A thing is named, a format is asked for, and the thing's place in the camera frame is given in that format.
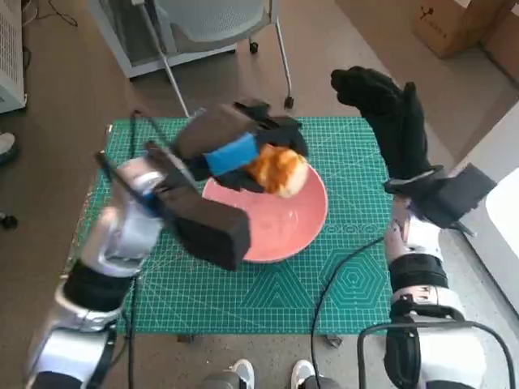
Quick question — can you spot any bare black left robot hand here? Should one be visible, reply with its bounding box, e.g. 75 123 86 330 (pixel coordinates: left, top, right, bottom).
173 99 310 195

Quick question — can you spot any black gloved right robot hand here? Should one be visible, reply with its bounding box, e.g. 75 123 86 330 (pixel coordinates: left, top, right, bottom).
329 65 435 182

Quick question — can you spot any rectangular orange striped bread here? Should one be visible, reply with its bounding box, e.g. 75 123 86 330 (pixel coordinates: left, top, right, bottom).
247 145 308 199

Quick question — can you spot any pink bowl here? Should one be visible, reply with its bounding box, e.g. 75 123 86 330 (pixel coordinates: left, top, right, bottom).
201 164 329 264

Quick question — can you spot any printed brown cardboard box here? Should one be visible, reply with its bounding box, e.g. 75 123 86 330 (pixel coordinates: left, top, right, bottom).
412 0 519 60

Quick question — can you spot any grey mesh office chair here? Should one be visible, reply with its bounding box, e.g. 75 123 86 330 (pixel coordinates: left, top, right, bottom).
139 0 295 118

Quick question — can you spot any plain brown cardboard box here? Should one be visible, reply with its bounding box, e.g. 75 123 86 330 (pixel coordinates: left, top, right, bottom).
482 11 519 78

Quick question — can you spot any white desk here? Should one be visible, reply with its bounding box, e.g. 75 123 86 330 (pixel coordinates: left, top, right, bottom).
435 95 519 317

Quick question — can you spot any green cutting mat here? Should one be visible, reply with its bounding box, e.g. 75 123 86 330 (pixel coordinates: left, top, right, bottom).
75 116 393 336

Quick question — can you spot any person's shoe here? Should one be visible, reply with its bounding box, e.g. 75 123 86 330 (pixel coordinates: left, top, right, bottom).
0 131 19 163

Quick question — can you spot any white perforated cabinet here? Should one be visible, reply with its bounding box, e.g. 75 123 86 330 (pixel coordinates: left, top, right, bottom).
0 0 28 113

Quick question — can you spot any grey left robot leg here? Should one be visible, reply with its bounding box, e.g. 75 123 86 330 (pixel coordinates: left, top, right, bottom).
201 372 240 389

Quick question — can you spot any dark right robot leg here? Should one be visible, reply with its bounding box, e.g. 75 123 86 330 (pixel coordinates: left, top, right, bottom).
302 375 344 389

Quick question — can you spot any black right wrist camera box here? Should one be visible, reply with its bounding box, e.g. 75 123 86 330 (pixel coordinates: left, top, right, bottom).
419 163 499 229

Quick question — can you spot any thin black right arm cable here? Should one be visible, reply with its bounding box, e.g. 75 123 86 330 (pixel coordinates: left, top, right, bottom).
310 237 384 382

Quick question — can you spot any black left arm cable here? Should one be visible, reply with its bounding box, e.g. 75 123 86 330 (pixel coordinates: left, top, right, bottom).
95 108 191 389

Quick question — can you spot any thick black looped cable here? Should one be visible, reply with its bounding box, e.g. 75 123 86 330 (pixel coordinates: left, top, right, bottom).
356 319 516 389

